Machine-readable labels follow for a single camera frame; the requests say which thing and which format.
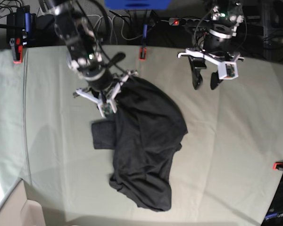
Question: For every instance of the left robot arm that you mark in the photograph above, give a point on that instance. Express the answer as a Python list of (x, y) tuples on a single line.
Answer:
[(212, 38)]

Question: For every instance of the black power strip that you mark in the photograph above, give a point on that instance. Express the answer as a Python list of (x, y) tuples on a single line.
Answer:
[(192, 22)]

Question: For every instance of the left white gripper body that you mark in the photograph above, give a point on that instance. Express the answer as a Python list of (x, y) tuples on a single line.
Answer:
[(212, 58)]

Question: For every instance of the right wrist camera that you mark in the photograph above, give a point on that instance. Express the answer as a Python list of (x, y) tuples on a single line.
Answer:
[(107, 108)]

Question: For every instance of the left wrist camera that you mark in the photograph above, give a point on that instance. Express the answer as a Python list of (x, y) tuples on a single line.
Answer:
[(227, 70)]

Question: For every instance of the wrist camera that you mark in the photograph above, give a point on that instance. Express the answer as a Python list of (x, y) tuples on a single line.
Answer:
[(227, 70), (107, 108)]

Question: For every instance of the blue plastic bin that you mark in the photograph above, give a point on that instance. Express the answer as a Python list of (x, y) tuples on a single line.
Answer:
[(137, 4)]

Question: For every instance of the dark grey t-shirt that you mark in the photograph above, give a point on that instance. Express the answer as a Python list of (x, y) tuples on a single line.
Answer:
[(144, 134)]

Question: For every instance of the red clamp table middle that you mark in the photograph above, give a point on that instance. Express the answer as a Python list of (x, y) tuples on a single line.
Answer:
[(142, 53)]

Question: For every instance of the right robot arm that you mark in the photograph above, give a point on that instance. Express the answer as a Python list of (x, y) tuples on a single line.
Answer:
[(86, 55)]

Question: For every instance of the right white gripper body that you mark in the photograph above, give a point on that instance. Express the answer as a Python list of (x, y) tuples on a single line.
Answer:
[(111, 92)]

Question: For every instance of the beige cardboard box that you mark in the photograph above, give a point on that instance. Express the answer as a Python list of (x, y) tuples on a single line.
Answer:
[(17, 210)]

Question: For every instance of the red clamp left corner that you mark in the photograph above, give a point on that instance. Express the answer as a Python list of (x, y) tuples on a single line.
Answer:
[(16, 49)]

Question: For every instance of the light green tablecloth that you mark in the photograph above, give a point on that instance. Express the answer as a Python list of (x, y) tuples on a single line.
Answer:
[(182, 157)]

